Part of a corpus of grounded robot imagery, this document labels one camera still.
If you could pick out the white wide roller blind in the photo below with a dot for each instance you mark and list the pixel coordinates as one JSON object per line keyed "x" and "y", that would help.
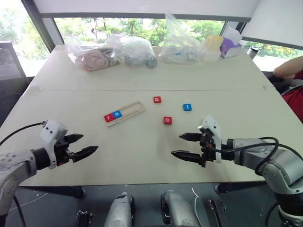
{"x": 142, "y": 7}

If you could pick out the plastic bag with pink items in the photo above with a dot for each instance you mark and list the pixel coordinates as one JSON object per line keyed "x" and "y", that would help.
{"x": 92, "y": 58}

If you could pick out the yellow lidded plastic container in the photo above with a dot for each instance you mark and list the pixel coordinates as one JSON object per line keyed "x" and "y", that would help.
{"x": 213, "y": 47}

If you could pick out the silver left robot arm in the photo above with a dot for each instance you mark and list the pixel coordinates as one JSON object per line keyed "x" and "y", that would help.
{"x": 14, "y": 165}

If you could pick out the red letter o block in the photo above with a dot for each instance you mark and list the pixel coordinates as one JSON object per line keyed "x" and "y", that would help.
{"x": 167, "y": 120}

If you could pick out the black office chair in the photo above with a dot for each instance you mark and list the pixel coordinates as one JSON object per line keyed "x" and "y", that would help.
{"x": 275, "y": 81}

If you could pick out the black table foot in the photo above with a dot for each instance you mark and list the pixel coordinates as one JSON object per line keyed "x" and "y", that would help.
{"x": 236, "y": 186}
{"x": 59, "y": 191}

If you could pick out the black robot foot part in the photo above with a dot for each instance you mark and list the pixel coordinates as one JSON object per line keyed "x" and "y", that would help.
{"x": 84, "y": 218}
{"x": 217, "y": 212}

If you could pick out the blue letter o block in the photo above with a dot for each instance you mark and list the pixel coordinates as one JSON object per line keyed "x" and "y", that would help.
{"x": 117, "y": 114}

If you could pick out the clear tall plastic bag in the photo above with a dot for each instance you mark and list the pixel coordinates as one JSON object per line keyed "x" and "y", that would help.
{"x": 180, "y": 47}

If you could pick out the red letter r block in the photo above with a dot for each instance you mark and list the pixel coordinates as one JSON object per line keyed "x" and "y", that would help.
{"x": 109, "y": 117}

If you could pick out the person's bare forearm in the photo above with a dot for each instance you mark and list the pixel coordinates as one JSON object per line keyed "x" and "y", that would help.
{"x": 287, "y": 69}

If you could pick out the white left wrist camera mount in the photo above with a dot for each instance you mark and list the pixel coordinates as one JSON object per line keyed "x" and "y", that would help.
{"x": 50, "y": 133}

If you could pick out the blue letter t block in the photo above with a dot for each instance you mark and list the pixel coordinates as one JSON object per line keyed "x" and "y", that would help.
{"x": 187, "y": 107}

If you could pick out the purple tissue box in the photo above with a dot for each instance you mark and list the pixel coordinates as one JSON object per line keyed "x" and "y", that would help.
{"x": 229, "y": 46}

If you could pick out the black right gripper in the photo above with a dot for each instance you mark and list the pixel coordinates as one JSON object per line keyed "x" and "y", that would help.
{"x": 206, "y": 151}

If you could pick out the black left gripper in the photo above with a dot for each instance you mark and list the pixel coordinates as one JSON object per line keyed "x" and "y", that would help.
{"x": 62, "y": 151}

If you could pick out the person's red shirt torso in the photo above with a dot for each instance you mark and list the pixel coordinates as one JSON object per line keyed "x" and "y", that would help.
{"x": 296, "y": 101}

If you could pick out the grey window frame post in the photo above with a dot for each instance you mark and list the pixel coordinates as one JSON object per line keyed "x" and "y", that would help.
{"x": 40, "y": 21}

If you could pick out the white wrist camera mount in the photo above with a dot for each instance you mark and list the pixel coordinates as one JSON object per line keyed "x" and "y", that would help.
{"x": 50, "y": 133}
{"x": 214, "y": 128}

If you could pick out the white narrow roller blind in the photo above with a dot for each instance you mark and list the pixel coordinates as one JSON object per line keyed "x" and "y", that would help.
{"x": 277, "y": 21}

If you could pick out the plastic bag with grey items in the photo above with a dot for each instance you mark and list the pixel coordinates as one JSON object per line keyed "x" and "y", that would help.
{"x": 137, "y": 53}

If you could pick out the wooden letter tray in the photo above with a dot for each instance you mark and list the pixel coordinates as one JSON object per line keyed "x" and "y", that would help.
{"x": 133, "y": 109}

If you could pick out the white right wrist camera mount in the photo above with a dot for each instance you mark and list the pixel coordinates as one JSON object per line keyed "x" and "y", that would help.
{"x": 214, "y": 128}

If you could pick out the red letter b block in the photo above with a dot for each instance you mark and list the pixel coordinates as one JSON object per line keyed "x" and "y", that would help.
{"x": 157, "y": 99}

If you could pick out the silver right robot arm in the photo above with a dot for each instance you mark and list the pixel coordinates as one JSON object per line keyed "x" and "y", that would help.
{"x": 267, "y": 160}

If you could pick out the silver robot leg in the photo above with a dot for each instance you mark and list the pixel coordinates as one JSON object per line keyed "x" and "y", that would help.
{"x": 177, "y": 208}
{"x": 119, "y": 210}

